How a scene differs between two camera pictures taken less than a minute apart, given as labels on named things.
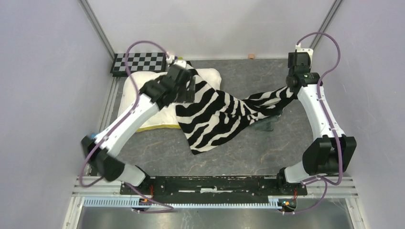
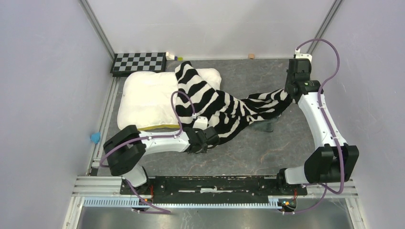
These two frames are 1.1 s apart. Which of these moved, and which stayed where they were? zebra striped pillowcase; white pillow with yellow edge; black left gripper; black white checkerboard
Moved: black left gripper
Stayed: zebra striped pillowcase; white pillow with yellow edge; black white checkerboard
